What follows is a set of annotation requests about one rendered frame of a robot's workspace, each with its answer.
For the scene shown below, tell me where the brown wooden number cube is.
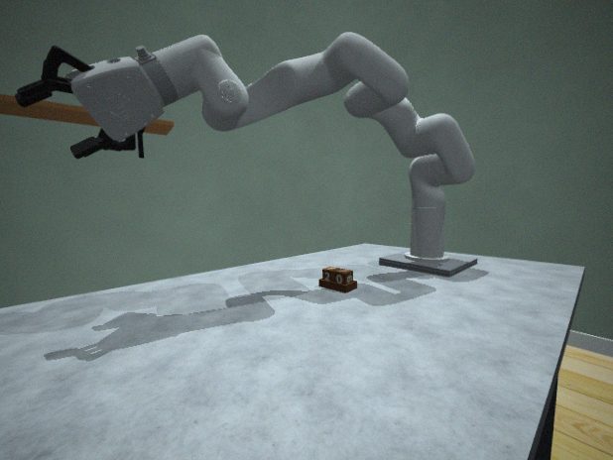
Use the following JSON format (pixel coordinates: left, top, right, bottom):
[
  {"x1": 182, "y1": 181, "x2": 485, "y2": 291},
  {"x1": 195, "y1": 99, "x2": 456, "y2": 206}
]
[
  {"x1": 334, "y1": 269, "x2": 353, "y2": 285},
  {"x1": 322, "y1": 267, "x2": 340, "y2": 282}
]

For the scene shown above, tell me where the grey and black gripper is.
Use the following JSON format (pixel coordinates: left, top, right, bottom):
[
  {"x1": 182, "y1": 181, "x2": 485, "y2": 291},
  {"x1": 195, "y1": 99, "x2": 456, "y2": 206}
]
[{"x1": 15, "y1": 46, "x2": 165, "y2": 159}]

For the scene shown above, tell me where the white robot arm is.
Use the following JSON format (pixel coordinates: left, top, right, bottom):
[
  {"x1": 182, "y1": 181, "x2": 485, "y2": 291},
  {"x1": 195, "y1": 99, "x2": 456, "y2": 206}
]
[{"x1": 135, "y1": 32, "x2": 475, "y2": 263}]

